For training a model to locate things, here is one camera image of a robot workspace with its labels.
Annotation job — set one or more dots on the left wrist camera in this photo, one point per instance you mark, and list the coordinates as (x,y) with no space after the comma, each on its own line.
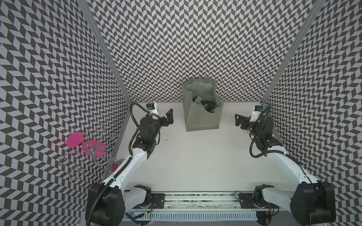
(152,108)

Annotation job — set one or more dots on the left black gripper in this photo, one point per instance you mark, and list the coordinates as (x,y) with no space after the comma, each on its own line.
(165,123)

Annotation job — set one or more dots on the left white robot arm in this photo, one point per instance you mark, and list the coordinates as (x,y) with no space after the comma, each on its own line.
(109,201)

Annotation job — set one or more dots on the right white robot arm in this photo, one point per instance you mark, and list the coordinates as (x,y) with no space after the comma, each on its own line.
(313,201)

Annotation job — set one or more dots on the grey square analog clock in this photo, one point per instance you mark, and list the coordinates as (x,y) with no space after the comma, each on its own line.
(197,100)

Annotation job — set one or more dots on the pink wire cup stand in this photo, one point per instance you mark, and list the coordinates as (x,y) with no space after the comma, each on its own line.
(84,148)

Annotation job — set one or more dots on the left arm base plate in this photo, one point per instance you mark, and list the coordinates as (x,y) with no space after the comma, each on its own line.
(157,201)

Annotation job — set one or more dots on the green rectangular analog clock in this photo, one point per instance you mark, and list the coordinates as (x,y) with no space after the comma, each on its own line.
(209,106)

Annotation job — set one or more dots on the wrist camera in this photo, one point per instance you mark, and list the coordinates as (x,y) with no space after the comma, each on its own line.
(152,108)
(257,110)

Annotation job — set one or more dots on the aluminium front rail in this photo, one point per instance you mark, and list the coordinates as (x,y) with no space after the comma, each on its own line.
(198,201)

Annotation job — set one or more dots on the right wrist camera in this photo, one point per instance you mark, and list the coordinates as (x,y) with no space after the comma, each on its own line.
(257,110)

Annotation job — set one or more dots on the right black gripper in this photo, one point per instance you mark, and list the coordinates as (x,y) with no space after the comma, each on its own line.
(246,120)

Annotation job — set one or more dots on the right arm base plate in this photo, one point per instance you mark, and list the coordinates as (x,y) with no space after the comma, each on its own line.
(246,201)

